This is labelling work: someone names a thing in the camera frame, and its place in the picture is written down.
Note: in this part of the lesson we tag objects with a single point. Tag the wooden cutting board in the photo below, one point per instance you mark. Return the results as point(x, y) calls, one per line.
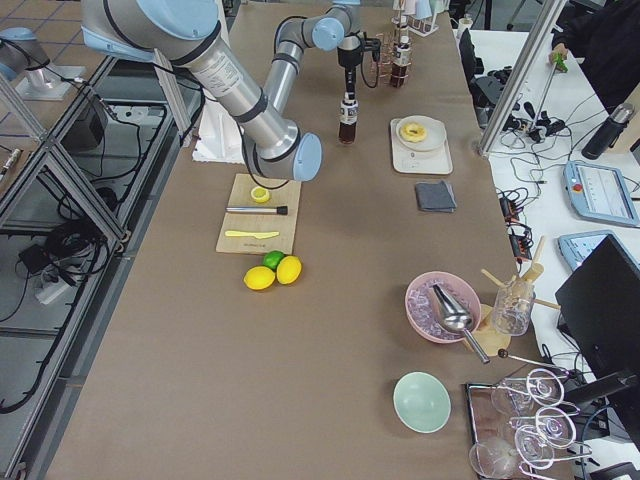
point(288, 195)

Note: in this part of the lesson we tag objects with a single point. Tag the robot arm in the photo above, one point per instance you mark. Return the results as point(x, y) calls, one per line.
point(189, 35)

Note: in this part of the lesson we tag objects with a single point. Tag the aluminium frame post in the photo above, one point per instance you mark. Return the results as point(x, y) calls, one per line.
point(534, 43)

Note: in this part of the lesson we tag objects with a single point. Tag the pink bowl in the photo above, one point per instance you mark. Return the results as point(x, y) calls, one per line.
point(470, 295)

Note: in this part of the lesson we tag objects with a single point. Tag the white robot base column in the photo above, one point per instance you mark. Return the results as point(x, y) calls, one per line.
point(219, 139)

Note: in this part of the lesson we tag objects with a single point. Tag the wine glass lower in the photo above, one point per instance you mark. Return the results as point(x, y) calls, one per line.
point(525, 456)

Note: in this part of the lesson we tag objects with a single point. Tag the wooden mug tree stand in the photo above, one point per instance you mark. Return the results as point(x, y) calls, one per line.
point(534, 271)

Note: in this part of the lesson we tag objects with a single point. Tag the clear ice cubes pile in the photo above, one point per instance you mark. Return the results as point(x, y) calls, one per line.
point(420, 310)

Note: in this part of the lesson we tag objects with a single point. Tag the clear glass mug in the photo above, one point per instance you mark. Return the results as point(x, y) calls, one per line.
point(511, 314)

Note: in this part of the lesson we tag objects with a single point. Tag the wine glass upper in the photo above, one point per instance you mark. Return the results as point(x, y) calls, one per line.
point(523, 395)

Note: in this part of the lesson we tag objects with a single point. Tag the yellow lemon far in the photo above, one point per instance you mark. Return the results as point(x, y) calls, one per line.
point(288, 270)

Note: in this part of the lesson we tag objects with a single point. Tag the glazed donut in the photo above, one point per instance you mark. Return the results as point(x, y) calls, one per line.
point(413, 132)

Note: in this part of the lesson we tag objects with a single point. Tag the metal ice scoop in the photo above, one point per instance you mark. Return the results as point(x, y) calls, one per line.
point(457, 319)

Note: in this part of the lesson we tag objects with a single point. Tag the tea bottle dark liquid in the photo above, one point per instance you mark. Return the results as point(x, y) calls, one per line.
point(348, 120)

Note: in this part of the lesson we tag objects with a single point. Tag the cream serving tray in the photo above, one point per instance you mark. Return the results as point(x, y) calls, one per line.
point(408, 161)

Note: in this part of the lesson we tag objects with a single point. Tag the black thermos bottle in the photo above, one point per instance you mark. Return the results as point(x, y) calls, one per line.
point(609, 131)

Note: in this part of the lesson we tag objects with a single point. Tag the yellow plastic knife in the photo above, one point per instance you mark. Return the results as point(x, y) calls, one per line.
point(250, 234)

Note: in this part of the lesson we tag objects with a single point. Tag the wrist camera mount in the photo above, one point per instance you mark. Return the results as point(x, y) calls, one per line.
point(372, 45)

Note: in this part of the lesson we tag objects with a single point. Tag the wine glass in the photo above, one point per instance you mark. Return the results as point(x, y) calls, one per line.
point(525, 456)
point(551, 423)
point(523, 395)

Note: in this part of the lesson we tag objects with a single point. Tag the green lime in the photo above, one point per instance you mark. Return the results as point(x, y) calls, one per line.
point(272, 259)

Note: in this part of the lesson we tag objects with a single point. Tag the mint green bowl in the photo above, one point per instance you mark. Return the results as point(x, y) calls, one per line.
point(422, 402)

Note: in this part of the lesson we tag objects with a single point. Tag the grey folded cloth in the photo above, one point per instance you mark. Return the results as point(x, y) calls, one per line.
point(435, 196)

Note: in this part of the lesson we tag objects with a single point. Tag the white wire cup rack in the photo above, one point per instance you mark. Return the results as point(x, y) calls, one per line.
point(422, 28)

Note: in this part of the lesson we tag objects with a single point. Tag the half lemon slice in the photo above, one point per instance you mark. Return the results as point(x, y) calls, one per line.
point(260, 195)

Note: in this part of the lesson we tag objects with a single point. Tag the yellow lemon near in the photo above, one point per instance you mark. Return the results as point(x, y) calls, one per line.
point(259, 278)

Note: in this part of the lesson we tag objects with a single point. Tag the metal muddler rod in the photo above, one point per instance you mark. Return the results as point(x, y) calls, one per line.
point(258, 210)

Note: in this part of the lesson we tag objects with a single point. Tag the white round plate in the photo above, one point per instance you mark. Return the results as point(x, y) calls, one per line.
point(436, 133)

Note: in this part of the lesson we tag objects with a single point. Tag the light blue cup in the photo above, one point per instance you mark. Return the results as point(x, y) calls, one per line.
point(422, 10)

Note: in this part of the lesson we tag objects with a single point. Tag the black monitor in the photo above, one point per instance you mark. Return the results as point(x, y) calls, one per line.
point(600, 308)

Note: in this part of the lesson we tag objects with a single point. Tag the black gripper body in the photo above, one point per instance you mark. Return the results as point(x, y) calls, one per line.
point(347, 57)

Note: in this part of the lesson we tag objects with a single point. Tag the blue teach pendant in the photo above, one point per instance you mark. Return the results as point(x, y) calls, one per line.
point(576, 247)
point(599, 193)

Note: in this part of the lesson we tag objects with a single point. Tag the yellow lemon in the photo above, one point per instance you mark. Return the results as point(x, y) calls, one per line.
point(288, 270)
point(259, 278)

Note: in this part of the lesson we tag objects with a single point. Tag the copper wire bottle rack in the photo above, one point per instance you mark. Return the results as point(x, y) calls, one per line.
point(384, 65)

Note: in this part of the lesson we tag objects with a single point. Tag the wine glass middle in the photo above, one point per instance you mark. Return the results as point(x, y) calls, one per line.
point(551, 423)

